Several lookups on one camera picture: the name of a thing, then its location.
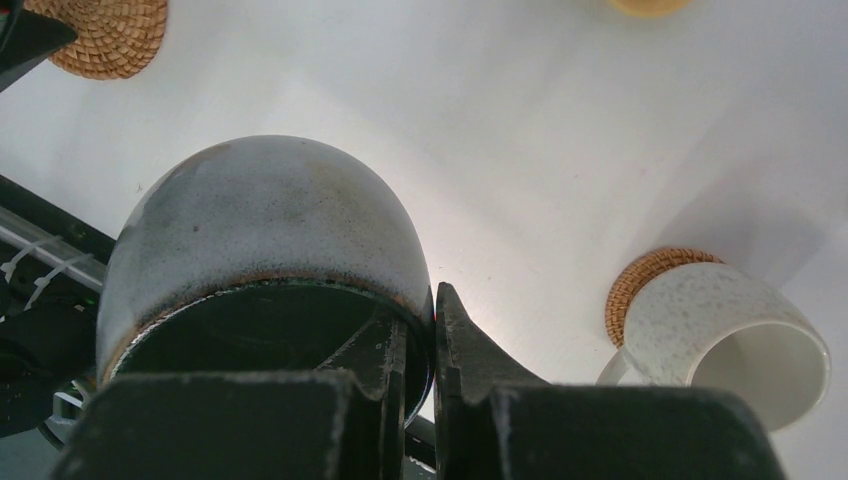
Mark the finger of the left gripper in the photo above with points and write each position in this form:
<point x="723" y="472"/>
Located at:
<point x="27" y="39"/>

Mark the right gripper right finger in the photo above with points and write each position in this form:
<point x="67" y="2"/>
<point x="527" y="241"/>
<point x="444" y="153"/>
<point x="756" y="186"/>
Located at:
<point x="497" y="420"/>

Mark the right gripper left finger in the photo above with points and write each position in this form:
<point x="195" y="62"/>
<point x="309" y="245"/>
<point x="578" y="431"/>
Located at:
<point x="344" y="422"/>

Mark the round rattan coaster lid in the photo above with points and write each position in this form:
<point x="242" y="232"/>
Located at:
<point x="637" y="275"/>
<point x="116" y="39"/>

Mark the grey mug with rattan lid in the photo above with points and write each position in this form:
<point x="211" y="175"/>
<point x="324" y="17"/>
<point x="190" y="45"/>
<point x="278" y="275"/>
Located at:
<point x="265" y="252"/>

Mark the yellow serving tray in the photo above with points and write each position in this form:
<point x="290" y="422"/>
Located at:
<point x="649" y="8"/>

